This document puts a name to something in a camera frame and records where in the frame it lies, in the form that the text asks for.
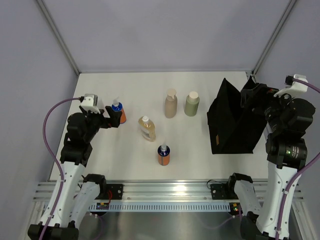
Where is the beige pump bottle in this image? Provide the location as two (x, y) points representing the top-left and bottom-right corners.
(164, 88), (178, 119)

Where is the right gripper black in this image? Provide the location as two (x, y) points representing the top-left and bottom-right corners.
(241, 83), (298, 134)

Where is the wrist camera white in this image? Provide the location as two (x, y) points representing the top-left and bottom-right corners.
(80, 93), (105, 114)
(273, 74), (308, 98)

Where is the blue orange pump bottle back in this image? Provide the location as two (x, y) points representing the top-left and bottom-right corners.
(111, 97), (127, 124)

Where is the clear yellow soap bottle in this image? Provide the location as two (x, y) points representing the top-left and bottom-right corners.
(138, 115), (156, 142)

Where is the aluminium rail frame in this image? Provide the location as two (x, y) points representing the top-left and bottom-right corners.
(32, 180), (304, 202)

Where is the white slotted cable duct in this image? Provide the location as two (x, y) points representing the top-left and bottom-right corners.
(88, 202), (231, 212)

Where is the green bottle white cap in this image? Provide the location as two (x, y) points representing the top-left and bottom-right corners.
(184, 91), (200, 117)

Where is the blue orange pump bottle front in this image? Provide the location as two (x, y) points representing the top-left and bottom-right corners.
(157, 141), (171, 166)

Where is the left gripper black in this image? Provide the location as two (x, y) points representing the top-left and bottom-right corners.
(79, 104), (122, 143)

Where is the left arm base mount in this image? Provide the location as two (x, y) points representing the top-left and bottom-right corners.
(95, 183), (124, 201)

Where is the blue orange pump bottle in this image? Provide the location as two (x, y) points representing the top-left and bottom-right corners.
(157, 141), (171, 166)
(111, 97), (127, 124)

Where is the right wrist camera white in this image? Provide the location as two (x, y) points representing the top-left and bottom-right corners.
(273, 74), (308, 98)

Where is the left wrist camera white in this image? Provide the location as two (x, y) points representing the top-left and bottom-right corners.
(80, 93), (105, 114)

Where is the black canvas bag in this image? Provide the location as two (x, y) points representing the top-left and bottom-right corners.
(207, 78), (267, 155)

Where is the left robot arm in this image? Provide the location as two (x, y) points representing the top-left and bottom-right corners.
(27, 106), (122, 240)

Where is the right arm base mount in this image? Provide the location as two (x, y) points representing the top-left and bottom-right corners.
(210, 183), (238, 200)

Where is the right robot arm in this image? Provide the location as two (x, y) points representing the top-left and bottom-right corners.
(226, 74), (316, 240)

